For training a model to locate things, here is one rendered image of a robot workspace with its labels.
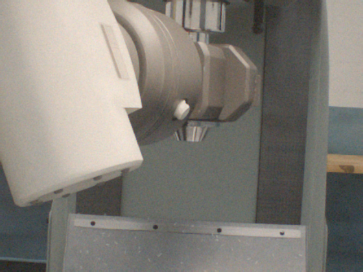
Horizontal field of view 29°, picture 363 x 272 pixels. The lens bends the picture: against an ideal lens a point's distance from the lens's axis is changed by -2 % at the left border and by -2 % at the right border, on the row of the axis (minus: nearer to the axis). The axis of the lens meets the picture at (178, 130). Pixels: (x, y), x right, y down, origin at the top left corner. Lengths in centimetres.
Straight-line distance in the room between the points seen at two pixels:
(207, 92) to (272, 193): 49
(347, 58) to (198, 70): 445
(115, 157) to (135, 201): 63
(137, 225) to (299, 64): 30
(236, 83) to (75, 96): 20
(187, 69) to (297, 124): 53
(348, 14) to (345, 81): 46
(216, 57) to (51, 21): 18
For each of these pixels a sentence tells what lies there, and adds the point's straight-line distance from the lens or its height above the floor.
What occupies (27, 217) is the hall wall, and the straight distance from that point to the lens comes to 496.
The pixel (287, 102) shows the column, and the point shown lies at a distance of 94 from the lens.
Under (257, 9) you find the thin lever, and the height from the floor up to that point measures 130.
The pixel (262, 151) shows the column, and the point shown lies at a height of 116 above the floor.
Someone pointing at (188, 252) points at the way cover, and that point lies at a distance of 93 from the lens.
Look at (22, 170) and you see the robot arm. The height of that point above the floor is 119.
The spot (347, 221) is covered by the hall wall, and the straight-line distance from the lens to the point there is 494.
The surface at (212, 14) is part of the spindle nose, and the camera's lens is 55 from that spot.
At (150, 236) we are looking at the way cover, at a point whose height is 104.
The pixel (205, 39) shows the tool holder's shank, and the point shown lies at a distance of 56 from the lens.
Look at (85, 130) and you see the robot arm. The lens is 31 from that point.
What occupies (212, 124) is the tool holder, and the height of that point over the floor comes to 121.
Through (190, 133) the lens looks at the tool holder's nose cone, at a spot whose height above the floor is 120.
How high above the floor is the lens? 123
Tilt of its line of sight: 3 degrees down
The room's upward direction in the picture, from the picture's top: 3 degrees clockwise
